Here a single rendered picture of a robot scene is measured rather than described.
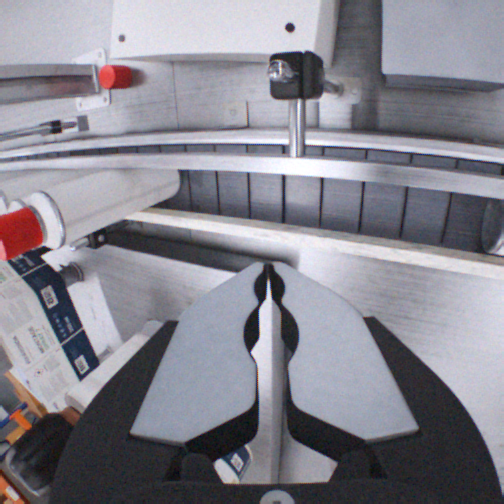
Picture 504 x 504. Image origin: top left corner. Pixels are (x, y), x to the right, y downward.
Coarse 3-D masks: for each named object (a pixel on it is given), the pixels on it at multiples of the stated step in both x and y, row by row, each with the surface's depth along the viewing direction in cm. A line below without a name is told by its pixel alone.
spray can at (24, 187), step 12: (96, 168) 35; (108, 168) 36; (24, 180) 28; (36, 180) 28; (48, 180) 29; (60, 180) 30; (0, 192) 25; (12, 192) 26; (24, 192) 27; (0, 204) 25
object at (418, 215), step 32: (0, 160) 54; (384, 160) 24; (416, 160) 23; (448, 160) 22; (192, 192) 34; (224, 192) 33; (256, 192) 31; (288, 192) 29; (320, 192) 28; (352, 192) 27; (384, 192) 25; (416, 192) 24; (448, 192) 23; (288, 224) 31; (320, 224) 30; (352, 224) 28; (384, 224) 26; (416, 224) 25; (448, 224) 24; (480, 224) 22
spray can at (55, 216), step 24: (120, 168) 28; (48, 192) 21; (72, 192) 23; (96, 192) 24; (120, 192) 26; (144, 192) 29; (168, 192) 33; (0, 216) 19; (24, 216) 20; (48, 216) 21; (72, 216) 22; (96, 216) 24; (120, 216) 28; (0, 240) 18; (24, 240) 20; (48, 240) 22; (72, 240) 24
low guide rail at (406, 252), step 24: (144, 216) 35; (168, 216) 33; (192, 216) 32; (216, 216) 32; (288, 240) 28; (312, 240) 26; (336, 240) 25; (360, 240) 25; (384, 240) 25; (432, 264) 22; (456, 264) 22; (480, 264) 21
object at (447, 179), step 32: (32, 160) 34; (64, 160) 30; (96, 160) 28; (128, 160) 26; (160, 160) 24; (192, 160) 23; (224, 160) 22; (256, 160) 21; (288, 160) 20; (320, 160) 19; (352, 160) 18; (480, 192) 15
